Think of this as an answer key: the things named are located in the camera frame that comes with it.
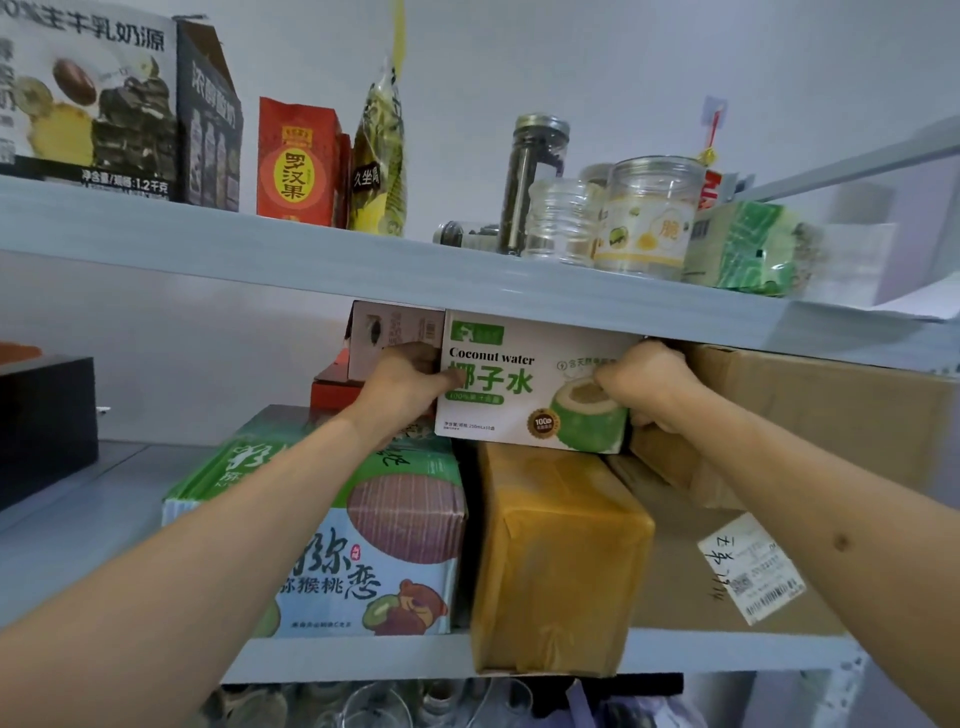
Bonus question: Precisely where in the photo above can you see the wide clear-taped cardboard box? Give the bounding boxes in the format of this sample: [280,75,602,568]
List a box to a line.
[607,453,849,637]

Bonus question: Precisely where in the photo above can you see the small dark canister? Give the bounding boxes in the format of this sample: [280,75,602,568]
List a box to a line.
[432,219,502,251]

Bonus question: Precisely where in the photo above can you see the metal-lid glass jar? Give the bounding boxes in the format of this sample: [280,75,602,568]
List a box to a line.
[497,112,571,256]

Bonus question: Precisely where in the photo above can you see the red box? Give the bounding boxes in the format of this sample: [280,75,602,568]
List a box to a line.
[309,348,369,414]

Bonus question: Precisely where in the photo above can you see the grey metal shelves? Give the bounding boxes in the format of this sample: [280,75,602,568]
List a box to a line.
[0,112,960,728]

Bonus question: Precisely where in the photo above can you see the plain purple bag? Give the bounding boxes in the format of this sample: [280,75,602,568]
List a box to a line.
[562,678,601,728]

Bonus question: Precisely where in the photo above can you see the small yellow-taped cardboard box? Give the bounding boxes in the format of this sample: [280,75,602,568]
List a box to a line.
[470,442,658,679]

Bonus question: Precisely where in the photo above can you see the large black box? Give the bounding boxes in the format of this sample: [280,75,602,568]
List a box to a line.
[0,354,100,513]

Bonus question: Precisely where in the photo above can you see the white paper sheet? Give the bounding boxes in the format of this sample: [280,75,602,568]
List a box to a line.
[873,269,960,322]

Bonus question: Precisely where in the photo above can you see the red yellow-label packet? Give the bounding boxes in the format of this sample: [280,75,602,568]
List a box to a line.
[257,95,352,229]

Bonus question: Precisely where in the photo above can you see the pink labelled box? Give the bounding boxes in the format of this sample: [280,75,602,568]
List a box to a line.
[346,299,448,384]

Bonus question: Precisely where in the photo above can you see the purple patterned white bag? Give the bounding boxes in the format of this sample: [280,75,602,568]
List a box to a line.
[599,693,710,728]

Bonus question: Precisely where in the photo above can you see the person's right hand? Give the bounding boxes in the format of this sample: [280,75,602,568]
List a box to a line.
[592,338,706,436]

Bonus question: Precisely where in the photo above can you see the white coconut water box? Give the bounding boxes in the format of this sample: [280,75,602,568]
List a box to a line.
[434,309,646,455]

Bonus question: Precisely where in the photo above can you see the kiwi fruit carton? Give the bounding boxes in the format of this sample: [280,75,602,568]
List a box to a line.
[161,404,470,639]

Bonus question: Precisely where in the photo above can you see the red knot ornament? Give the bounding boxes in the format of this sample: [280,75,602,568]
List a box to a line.
[697,95,755,211]

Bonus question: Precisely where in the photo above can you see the white black milk carton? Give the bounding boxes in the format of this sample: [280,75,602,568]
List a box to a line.
[0,0,245,214]

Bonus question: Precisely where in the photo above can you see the person's left hand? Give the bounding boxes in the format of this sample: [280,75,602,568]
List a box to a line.
[346,341,463,451]

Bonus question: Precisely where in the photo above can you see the yellow green snack bag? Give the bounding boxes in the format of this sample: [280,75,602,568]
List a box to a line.
[346,0,409,238]

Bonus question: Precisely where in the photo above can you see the person's left forearm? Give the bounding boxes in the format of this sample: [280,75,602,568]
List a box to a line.
[0,416,391,728]

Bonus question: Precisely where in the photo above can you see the green patterned tea packet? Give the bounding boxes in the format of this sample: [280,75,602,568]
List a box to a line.
[683,200,804,296]

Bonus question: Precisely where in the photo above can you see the labelled clear plastic jar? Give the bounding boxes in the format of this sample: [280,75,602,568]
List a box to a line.
[594,155,709,283]

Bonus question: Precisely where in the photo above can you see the person's right forearm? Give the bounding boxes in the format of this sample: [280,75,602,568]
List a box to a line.
[659,386,960,728]

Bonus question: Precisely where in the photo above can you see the group of clear glass cups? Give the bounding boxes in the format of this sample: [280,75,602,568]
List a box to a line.
[202,678,541,728]

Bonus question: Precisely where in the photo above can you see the ribbed clear plastic jar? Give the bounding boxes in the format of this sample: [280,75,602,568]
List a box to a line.
[522,177,601,268]

